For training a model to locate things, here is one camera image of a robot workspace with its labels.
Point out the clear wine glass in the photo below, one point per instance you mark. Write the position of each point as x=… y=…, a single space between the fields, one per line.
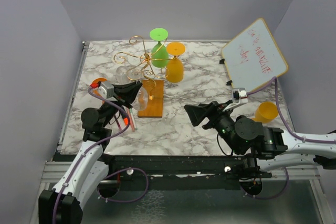
x=125 y=75
x=141 y=101

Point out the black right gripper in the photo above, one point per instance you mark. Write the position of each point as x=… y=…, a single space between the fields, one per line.
x=197 y=113

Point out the pink pen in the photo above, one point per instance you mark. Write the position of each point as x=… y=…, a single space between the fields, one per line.
x=118 y=124

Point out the orange highlighter marker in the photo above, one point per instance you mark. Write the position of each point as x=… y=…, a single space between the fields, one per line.
x=125 y=118

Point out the green white pen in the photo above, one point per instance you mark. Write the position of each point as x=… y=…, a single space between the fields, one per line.
x=134 y=126

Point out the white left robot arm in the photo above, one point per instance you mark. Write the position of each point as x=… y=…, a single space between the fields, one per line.
x=65 y=202

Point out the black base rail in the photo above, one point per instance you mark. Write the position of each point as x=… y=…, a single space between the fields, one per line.
x=141 y=172

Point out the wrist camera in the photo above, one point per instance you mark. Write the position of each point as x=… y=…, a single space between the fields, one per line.
x=239 y=98
x=106 y=90

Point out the wooden rack base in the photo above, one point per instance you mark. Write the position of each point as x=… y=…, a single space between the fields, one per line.
x=154 y=108

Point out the orange plastic wine glass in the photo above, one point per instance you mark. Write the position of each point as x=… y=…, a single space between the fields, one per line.
x=96 y=83

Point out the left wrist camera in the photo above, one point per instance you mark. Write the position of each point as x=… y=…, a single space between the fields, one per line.
x=106 y=90

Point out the gold wire glass rack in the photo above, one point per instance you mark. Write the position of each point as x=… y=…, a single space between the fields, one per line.
x=150 y=72

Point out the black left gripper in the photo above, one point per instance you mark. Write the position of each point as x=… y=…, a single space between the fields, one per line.
x=127 y=92

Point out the yellow plastic wine glass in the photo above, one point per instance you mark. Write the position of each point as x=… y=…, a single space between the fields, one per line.
x=175 y=66

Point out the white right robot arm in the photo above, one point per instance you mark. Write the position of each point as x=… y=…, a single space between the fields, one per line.
x=261 y=148

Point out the yellow-framed whiteboard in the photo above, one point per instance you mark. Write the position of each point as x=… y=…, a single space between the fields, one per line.
x=253 y=57

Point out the green plastic wine glass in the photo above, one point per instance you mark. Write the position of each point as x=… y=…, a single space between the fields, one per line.
x=159 y=53

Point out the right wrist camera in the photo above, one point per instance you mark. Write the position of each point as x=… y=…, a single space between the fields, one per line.
x=239 y=98

